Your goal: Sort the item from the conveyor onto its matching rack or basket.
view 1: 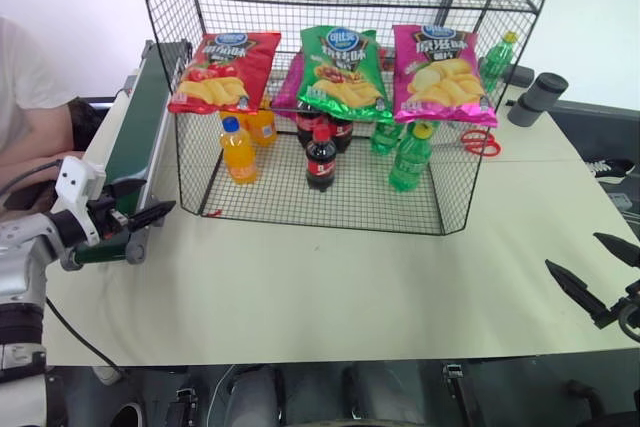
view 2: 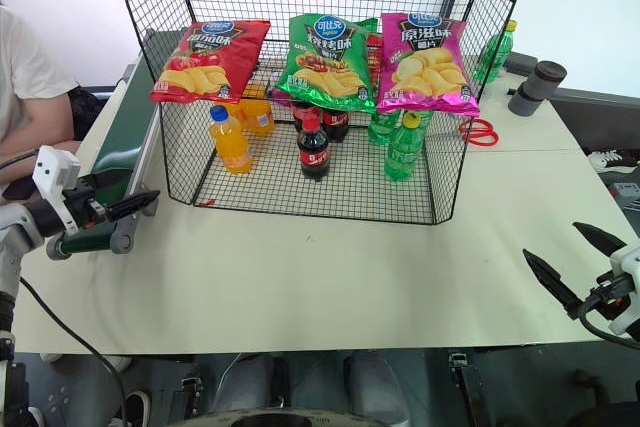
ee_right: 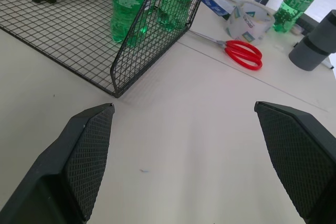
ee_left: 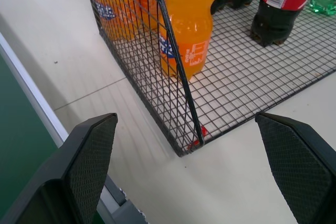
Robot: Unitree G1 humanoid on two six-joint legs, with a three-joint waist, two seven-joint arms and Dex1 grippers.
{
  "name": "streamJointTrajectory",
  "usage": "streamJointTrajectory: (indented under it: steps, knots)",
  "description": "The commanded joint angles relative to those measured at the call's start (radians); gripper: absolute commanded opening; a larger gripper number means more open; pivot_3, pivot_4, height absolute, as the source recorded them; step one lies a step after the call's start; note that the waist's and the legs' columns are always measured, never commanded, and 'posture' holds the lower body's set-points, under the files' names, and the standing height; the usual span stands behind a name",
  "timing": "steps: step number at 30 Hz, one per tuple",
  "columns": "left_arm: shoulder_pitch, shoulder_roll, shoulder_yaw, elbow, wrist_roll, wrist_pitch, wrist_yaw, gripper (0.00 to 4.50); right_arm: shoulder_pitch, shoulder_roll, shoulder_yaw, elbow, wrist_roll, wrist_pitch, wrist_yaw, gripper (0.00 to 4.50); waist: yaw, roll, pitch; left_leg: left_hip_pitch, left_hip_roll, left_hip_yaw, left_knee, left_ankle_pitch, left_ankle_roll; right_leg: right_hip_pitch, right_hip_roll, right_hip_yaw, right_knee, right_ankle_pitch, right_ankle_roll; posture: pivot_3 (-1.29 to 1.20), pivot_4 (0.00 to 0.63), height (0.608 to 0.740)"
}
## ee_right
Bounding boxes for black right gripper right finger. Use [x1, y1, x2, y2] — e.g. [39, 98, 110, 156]
[254, 101, 336, 224]

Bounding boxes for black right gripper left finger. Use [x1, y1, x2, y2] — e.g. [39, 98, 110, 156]
[0, 103, 116, 224]

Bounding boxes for grey foam cylinder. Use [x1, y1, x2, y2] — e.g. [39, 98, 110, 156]
[288, 9, 336, 72]

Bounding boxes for clear printed tape roll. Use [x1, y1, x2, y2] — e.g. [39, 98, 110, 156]
[223, 0, 276, 46]

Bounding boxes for green Sprite bottle yellow cap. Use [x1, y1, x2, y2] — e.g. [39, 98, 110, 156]
[272, 0, 328, 34]

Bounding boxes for blue white card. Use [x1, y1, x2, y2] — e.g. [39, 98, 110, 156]
[201, 0, 237, 16]

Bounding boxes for red handled scissors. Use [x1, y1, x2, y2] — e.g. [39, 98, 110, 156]
[189, 30, 264, 71]

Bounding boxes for black wire mesh rack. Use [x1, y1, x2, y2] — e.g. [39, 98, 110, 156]
[0, 0, 213, 98]

